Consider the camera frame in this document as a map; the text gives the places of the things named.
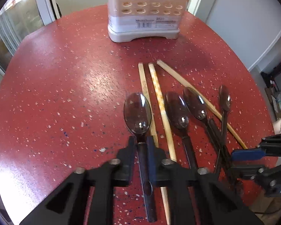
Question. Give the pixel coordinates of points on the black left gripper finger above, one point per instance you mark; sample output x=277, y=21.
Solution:
x=195, y=198
x=86, y=196

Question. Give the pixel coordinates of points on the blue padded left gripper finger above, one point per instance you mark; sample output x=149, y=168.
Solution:
x=247, y=154

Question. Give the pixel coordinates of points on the small spoon grey handle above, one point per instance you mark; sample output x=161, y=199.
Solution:
x=224, y=103

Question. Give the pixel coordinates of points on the large spoon black handle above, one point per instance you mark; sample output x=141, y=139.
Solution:
x=137, y=116

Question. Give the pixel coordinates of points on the orange patterned wooden chopstick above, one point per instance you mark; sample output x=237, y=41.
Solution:
x=165, y=121

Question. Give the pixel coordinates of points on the beige utensil holder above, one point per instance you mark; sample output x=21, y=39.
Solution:
x=133, y=19

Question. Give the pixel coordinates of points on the glass sliding door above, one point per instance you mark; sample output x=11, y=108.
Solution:
x=18, y=19

